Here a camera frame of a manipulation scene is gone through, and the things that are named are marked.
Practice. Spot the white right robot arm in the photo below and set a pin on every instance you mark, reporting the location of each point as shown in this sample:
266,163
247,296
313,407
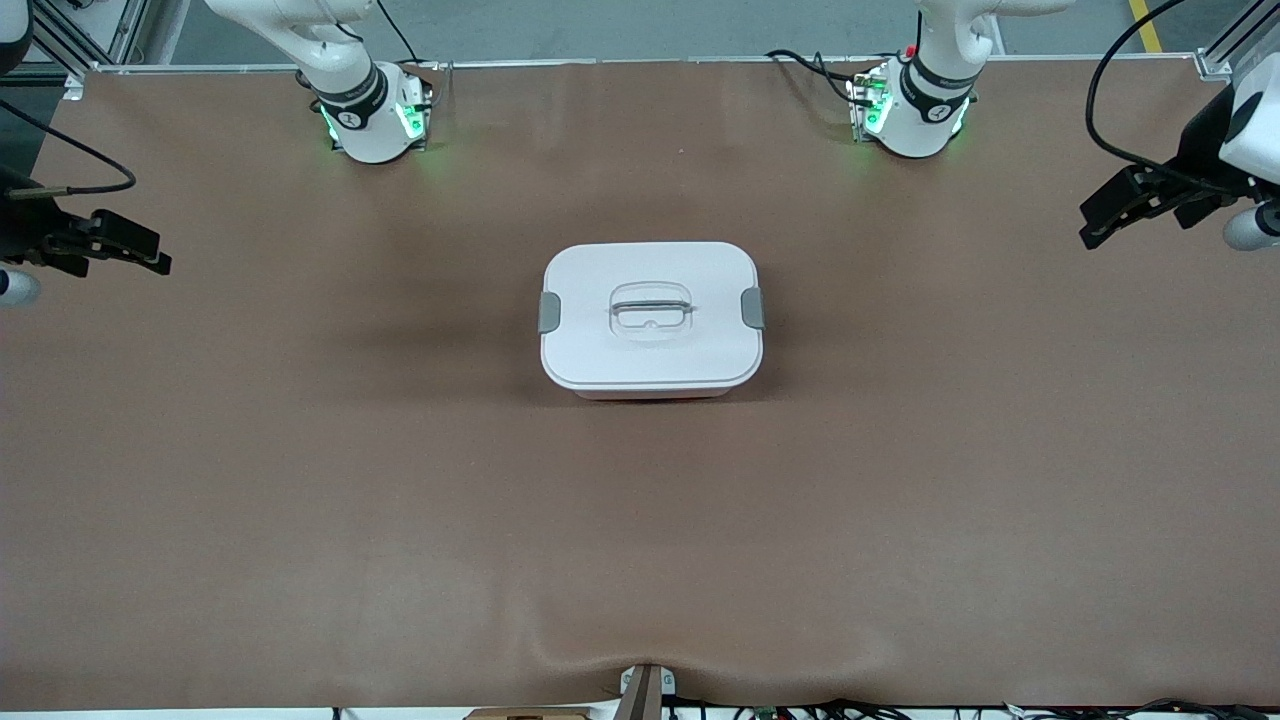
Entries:
365,125

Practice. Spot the aluminium frame profile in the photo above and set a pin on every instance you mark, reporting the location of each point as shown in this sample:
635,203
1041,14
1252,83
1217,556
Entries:
1230,40
130,25

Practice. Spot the brown cardboard piece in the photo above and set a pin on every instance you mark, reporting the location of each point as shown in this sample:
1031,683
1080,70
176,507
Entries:
525,714

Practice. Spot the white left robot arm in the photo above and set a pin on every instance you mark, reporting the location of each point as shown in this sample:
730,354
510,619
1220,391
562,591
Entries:
925,115

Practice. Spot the pink plastic box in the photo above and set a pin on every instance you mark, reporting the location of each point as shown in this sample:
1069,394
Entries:
650,394

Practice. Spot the grey metal camera bracket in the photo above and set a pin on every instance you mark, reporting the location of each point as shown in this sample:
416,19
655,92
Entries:
645,690

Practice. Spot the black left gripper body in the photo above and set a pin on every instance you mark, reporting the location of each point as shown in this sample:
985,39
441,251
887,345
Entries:
1197,150

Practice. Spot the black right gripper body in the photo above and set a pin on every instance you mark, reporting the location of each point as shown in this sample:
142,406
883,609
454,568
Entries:
22,228

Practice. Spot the white box lid grey latches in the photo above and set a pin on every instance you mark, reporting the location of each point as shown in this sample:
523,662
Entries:
650,350

